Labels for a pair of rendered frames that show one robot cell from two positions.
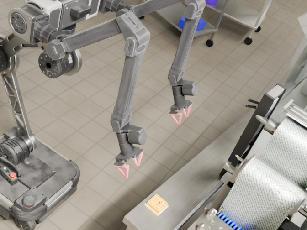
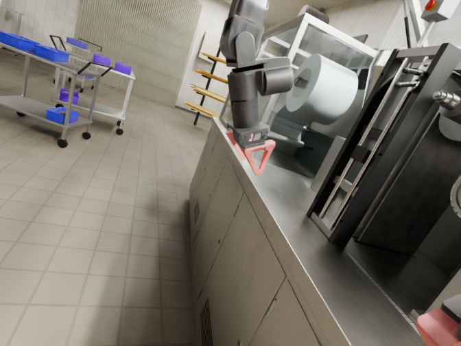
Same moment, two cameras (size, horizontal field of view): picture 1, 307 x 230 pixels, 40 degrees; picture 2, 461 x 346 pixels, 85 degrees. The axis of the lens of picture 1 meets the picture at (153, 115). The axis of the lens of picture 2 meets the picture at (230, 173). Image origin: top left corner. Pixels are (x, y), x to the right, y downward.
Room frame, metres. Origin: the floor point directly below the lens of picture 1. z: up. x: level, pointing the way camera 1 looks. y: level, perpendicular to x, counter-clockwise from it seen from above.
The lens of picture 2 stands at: (1.38, 0.25, 1.18)
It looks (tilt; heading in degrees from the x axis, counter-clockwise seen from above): 17 degrees down; 318
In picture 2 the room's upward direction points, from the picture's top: 22 degrees clockwise
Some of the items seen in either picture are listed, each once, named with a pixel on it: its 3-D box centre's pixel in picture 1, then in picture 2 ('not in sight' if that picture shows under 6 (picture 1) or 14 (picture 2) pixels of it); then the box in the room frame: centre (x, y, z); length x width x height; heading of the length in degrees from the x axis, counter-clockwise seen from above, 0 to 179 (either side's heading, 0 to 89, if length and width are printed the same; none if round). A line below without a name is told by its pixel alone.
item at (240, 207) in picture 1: (249, 215); not in sight; (1.23, -0.51, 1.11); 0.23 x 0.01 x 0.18; 64
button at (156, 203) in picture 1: (156, 203); not in sight; (1.29, -0.15, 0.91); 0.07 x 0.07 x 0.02; 64
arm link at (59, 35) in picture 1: (60, 44); not in sight; (1.47, 0.46, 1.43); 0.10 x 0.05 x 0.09; 71
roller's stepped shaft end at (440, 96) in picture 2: (262, 119); (444, 98); (1.60, -0.46, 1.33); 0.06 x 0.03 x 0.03; 64
